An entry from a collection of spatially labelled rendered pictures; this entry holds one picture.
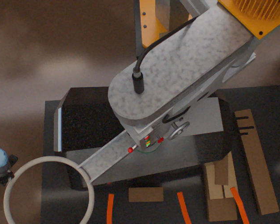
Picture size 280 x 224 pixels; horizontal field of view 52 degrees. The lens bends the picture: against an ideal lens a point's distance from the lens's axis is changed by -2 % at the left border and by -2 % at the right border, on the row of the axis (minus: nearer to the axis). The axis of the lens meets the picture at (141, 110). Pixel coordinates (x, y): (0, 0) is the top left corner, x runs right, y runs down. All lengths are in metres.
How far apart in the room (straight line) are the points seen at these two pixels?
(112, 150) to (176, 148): 0.50
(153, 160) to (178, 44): 1.05
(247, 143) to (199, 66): 1.73
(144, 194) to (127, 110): 1.58
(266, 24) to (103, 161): 1.13
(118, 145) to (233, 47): 0.89
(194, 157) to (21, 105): 1.90
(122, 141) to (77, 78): 1.50
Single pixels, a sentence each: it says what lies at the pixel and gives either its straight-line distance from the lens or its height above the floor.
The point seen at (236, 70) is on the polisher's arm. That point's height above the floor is 1.23.
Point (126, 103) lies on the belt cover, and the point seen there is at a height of 1.69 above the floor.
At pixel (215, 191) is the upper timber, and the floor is 0.21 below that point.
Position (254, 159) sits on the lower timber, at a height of 0.09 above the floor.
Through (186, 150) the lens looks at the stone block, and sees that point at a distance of 2.07.
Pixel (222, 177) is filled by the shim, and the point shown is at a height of 0.22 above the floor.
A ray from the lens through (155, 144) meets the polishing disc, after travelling 1.94.
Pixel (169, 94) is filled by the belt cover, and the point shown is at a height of 1.69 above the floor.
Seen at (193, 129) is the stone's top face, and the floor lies 0.82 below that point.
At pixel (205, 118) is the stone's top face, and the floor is 0.82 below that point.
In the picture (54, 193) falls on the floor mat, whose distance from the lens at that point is 2.91.
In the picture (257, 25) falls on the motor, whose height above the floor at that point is 1.72.
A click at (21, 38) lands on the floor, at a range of 3.61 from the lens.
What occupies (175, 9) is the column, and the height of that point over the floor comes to 1.03.
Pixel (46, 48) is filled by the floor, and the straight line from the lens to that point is 3.42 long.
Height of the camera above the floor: 2.77
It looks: 72 degrees down
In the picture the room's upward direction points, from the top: 9 degrees counter-clockwise
